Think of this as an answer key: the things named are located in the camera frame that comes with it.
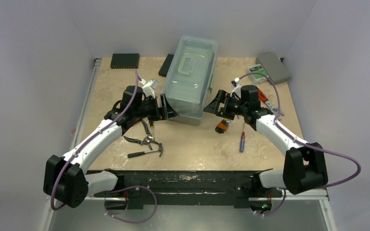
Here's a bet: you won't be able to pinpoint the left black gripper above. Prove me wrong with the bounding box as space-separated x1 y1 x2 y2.
133 93 178 121

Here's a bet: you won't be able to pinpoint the black handled screwdriver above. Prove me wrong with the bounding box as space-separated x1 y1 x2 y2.
149 121 156 139

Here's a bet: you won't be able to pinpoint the orange hex key set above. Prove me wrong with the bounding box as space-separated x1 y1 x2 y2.
215 119 232 134

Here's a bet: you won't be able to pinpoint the translucent green tool box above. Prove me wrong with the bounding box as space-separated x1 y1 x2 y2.
162 36 218 126

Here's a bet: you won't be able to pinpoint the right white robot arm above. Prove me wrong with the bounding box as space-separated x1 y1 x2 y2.
203 85 328 196

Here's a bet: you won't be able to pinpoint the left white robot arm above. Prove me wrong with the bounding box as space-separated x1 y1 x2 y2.
43 86 179 210

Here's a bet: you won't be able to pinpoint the black pruning shears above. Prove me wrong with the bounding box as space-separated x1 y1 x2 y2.
123 119 161 151

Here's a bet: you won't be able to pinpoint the small black flat box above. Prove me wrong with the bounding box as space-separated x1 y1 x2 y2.
158 54 174 77

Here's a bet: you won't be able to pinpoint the blue red screwdriver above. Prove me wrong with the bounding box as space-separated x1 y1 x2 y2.
239 122 246 153

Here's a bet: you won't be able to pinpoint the red adjustable wrench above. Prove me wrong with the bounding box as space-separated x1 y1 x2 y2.
258 89 285 116

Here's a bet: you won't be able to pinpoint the green white screw box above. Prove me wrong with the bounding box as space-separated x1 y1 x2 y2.
247 64 268 85

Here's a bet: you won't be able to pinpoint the grey plastic case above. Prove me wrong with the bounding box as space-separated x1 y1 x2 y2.
256 52 291 84

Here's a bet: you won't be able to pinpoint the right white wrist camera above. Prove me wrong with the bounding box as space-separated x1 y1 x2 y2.
231 77 241 96

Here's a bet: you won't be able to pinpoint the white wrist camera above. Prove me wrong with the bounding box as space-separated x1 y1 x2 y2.
231 77 241 96
140 79 159 98

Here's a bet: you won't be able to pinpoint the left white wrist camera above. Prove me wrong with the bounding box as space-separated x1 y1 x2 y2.
140 79 159 98

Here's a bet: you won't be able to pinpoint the black handled hammer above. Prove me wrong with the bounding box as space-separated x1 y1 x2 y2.
127 143 164 158

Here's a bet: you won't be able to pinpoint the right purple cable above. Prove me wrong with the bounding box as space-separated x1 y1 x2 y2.
233 72 362 218

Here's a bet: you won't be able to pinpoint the black network switch box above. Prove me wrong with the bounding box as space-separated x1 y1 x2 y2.
110 53 140 69

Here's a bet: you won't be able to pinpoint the aluminium rail frame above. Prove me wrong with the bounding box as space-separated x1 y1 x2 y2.
46 57 330 205

